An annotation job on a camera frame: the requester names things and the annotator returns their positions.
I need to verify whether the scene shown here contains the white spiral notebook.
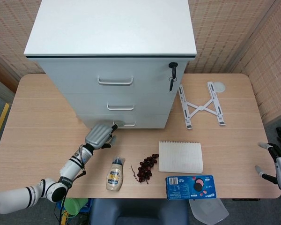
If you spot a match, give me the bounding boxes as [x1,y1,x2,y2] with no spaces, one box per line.
[158,140,204,174]

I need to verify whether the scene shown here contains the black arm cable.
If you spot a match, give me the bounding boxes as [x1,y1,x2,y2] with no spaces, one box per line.
[52,144,87,225]

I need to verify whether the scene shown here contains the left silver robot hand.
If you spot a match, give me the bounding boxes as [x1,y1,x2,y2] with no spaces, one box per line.
[85,123,119,150]

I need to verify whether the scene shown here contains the white folding laptop stand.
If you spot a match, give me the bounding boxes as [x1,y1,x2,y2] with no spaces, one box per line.
[177,81,226,130]

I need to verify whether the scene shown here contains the medium white cabinet drawer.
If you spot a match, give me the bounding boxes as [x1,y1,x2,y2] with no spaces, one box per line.
[65,93,176,117]

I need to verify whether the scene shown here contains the Hellmann's mayonnaise squeeze bottle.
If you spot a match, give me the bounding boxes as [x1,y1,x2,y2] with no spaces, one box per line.
[105,156,126,192]

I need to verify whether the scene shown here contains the blue chair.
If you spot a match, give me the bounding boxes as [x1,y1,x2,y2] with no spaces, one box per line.
[89,198,190,225]

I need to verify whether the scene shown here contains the blue Oreo cookie box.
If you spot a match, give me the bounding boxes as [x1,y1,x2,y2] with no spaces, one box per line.
[165,174,217,201]

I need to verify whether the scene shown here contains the beige partition frame post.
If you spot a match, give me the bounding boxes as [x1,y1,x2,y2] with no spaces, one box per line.
[224,0,281,74]

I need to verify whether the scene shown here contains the white drawer cabinet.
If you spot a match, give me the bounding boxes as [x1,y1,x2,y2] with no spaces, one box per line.
[23,0,197,129]

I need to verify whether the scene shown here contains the grey plastic shell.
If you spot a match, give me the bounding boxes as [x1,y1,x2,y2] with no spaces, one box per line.
[188,199,230,222]

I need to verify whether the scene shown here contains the green plastic bucket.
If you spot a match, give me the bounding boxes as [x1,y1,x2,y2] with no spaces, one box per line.
[64,198,89,218]

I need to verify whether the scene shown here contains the white drawer with lock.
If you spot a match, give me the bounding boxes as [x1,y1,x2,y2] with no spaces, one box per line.
[35,57,190,95]

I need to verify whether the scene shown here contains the dark red grape bunch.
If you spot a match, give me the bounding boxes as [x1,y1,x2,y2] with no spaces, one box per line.
[130,153,160,185]

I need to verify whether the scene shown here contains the black key bunch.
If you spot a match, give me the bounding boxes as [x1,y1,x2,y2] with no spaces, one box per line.
[168,61,179,92]

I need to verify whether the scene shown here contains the large white cabinet drawer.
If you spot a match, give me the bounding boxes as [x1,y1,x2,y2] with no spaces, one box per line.
[78,114,170,129]

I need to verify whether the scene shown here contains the round grey table grommet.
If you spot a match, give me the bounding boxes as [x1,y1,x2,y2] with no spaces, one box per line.
[213,81,226,92]

